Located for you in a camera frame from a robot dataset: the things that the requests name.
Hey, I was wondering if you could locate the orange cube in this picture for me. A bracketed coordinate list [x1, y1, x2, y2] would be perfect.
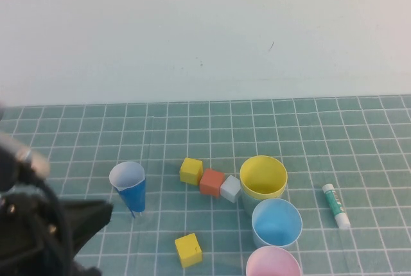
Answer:
[198, 169, 225, 198]

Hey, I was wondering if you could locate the yellow cube with small notch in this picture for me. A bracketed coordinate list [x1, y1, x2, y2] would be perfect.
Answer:
[174, 232, 204, 270]

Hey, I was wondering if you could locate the green checked tablecloth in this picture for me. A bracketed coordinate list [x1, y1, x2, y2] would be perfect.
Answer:
[0, 94, 411, 276]

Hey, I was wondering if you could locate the plain yellow cube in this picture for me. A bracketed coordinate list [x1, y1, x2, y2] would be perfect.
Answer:
[179, 157, 204, 187]

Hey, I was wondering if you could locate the pale green plastic cup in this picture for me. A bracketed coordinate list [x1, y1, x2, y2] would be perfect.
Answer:
[240, 189, 285, 216]

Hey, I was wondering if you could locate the white cube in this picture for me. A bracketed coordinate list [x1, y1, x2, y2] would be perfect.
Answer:
[220, 175, 241, 203]

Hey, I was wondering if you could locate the pink plastic cup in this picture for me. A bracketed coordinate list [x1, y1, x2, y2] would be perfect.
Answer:
[245, 245, 302, 276]

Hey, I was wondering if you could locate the white green glue stick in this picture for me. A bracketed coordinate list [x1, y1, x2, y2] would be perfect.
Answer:
[322, 183, 351, 230]

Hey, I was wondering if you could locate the light blue plastic cup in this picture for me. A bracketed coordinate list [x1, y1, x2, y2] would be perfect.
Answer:
[251, 198, 303, 248]

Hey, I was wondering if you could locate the yellow plastic cup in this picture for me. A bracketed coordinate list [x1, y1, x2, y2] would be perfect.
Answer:
[239, 155, 288, 200]

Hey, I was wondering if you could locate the blue paper cone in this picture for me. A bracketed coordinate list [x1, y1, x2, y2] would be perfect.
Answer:
[108, 161, 147, 220]

